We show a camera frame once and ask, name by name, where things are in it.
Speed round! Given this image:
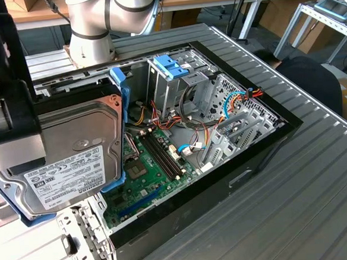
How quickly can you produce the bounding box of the hard disk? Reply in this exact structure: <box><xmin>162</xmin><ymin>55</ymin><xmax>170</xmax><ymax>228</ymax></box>
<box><xmin>0</xmin><ymin>66</ymin><xmax>139</xmax><ymax>231</ymax></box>

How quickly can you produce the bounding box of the blue data wire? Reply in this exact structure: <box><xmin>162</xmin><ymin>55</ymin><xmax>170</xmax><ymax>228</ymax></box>
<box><xmin>222</xmin><ymin>90</ymin><xmax>251</xmax><ymax>121</ymax></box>

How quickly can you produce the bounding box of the red orange power wire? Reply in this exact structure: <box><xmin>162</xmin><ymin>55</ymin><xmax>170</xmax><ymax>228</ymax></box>
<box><xmin>241</xmin><ymin>85</ymin><xmax>265</xmax><ymax>102</ymax></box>

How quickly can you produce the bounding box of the grey metal disk bay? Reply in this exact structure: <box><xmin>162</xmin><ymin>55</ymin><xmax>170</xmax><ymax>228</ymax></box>
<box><xmin>195</xmin><ymin>106</ymin><xmax>289</xmax><ymax>171</ymax></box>

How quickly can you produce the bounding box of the grey parts rack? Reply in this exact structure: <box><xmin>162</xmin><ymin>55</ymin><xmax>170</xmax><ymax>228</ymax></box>
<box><xmin>0</xmin><ymin>192</ymin><xmax>22</xmax><ymax>232</ymax></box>

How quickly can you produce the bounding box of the CPU socket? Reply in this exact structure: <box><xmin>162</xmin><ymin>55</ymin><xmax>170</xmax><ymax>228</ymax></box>
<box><xmin>122</xmin><ymin>131</ymin><xmax>142</xmax><ymax>167</ymax></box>

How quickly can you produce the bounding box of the brown cardboard box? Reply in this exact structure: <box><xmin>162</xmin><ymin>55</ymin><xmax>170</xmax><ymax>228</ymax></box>
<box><xmin>296</xmin><ymin>20</ymin><xmax>338</xmax><ymax>55</ymax></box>
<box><xmin>3</xmin><ymin>0</ymin><xmax>43</xmax><ymax>14</ymax></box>
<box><xmin>256</xmin><ymin>0</ymin><xmax>305</xmax><ymax>40</ymax></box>

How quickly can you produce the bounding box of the square chipset chip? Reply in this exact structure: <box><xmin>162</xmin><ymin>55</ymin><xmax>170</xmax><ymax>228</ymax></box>
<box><xmin>126</xmin><ymin>162</ymin><xmax>150</xmax><ymax>182</ymax></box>

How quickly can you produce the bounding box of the black plastic latch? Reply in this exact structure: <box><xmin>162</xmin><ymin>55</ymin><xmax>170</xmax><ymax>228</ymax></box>
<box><xmin>60</xmin><ymin>233</ymin><xmax>78</xmax><ymax>257</ymax></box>

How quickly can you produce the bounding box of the black RAM slot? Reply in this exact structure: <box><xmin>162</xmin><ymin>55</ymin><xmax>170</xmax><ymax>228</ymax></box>
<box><xmin>139</xmin><ymin>132</ymin><xmax>178</xmax><ymax>183</ymax></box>
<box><xmin>146</xmin><ymin>129</ymin><xmax>184</xmax><ymax>177</ymax></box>

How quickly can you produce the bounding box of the blue expansion slot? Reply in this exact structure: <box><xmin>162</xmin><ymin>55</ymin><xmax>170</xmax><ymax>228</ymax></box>
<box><xmin>115</xmin><ymin>186</ymin><xmax>166</xmax><ymax>220</ymax></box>

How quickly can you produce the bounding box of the green motherboard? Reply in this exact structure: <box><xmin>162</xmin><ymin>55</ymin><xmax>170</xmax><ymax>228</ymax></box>
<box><xmin>97</xmin><ymin>125</ymin><xmax>205</xmax><ymax>230</ymax></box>

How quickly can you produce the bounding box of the grey metal drive cage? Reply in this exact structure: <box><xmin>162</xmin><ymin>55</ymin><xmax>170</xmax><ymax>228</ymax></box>
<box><xmin>143</xmin><ymin>48</ymin><xmax>223</xmax><ymax>122</ymax></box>

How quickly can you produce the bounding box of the black PC case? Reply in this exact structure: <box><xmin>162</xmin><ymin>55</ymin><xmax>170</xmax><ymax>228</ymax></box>
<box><xmin>24</xmin><ymin>33</ymin><xmax>314</xmax><ymax>260</ymax></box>

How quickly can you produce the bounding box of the black tripod stand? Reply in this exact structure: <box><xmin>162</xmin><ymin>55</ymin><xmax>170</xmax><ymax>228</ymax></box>
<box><xmin>223</xmin><ymin>0</ymin><xmax>259</xmax><ymax>45</ymax></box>

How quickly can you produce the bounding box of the person in dark shirt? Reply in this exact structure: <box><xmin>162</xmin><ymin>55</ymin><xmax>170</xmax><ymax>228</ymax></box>
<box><xmin>253</xmin><ymin>43</ymin><xmax>345</xmax><ymax>122</ymax></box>

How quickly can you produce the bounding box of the pale blue teach pendant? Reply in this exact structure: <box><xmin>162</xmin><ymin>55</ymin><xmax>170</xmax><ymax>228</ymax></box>
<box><xmin>313</xmin><ymin>0</ymin><xmax>347</xmax><ymax>23</ymax></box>

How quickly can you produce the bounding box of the yellow orange wire pair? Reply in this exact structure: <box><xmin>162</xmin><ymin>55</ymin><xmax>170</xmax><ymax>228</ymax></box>
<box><xmin>132</xmin><ymin>104</ymin><xmax>149</xmax><ymax>127</ymax></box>

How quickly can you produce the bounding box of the grey metal slot bracket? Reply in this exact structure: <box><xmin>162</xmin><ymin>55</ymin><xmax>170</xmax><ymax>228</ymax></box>
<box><xmin>55</xmin><ymin>199</ymin><xmax>116</xmax><ymax>260</ymax></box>

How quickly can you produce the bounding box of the coloured wire bundle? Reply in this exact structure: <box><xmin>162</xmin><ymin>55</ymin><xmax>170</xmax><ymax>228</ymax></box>
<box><xmin>149</xmin><ymin>95</ymin><xmax>228</xmax><ymax>152</ymax></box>

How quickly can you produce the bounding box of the blue plastic drive rail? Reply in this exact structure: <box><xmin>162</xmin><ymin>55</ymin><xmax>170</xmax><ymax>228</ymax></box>
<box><xmin>152</xmin><ymin>53</ymin><xmax>191</xmax><ymax>82</ymax></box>

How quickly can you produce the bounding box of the blue wire white plug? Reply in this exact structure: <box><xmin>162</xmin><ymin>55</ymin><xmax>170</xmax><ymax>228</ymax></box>
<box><xmin>176</xmin><ymin>142</ymin><xmax>208</xmax><ymax>158</ymax></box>

